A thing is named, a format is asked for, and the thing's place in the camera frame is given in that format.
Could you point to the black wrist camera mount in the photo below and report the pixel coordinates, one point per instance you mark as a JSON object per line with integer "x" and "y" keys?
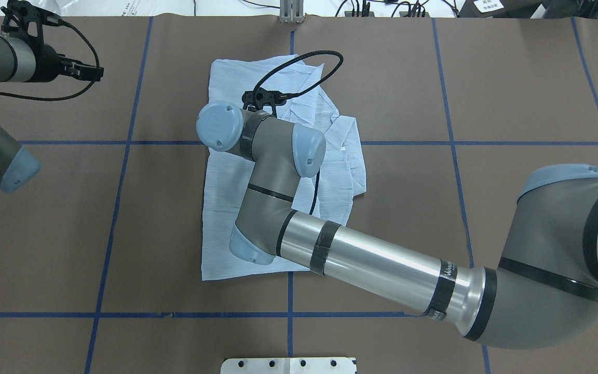
{"x": 257, "y": 99}
{"x": 25, "y": 21}

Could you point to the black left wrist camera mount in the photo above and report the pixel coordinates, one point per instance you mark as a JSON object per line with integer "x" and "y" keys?
{"x": 25, "y": 21}

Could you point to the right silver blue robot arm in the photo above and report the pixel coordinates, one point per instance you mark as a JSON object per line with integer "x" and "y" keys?
{"x": 542, "y": 292}

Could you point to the light blue striped shirt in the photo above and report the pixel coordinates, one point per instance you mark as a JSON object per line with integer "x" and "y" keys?
{"x": 308, "y": 158}

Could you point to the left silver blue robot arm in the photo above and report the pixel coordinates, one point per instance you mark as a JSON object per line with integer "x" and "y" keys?
{"x": 28, "y": 58}

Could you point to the aluminium frame post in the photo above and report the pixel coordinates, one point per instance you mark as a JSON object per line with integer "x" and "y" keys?
{"x": 291, "y": 11}

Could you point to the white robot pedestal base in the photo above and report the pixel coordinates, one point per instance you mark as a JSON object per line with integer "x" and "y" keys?
{"x": 290, "y": 365}

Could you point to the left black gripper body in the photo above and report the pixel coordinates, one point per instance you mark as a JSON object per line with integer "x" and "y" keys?
{"x": 50, "y": 66}

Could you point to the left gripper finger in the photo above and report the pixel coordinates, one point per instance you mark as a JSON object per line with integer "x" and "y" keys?
{"x": 85, "y": 72}

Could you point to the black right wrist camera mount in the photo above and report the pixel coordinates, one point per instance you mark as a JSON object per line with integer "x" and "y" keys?
{"x": 257, "y": 99}

